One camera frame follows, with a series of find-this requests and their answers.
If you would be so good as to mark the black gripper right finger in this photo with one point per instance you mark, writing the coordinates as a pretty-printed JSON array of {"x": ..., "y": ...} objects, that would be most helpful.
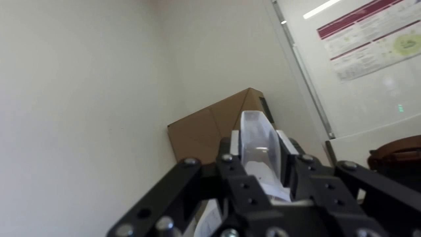
[{"x": 323, "y": 184}]

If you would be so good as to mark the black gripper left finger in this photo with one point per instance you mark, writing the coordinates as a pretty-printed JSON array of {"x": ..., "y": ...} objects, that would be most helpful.
[{"x": 175, "y": 197}]

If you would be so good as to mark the flat folded cardboard box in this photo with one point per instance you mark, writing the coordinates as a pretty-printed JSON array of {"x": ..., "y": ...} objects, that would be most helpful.
[{"x": 205, "y": 126}]

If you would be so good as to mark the brown leather bag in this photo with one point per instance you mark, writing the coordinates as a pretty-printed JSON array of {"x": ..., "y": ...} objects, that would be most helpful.
[{"x": 398, "y": 153}]

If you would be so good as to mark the white maroon paper poster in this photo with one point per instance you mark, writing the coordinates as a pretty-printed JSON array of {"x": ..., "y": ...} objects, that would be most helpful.
[{"x": 372, "y": 39}]

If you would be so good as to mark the metal glass wall frame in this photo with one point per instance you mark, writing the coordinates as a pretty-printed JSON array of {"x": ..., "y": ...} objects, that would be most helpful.
[{"x": 302, "y": 70}]

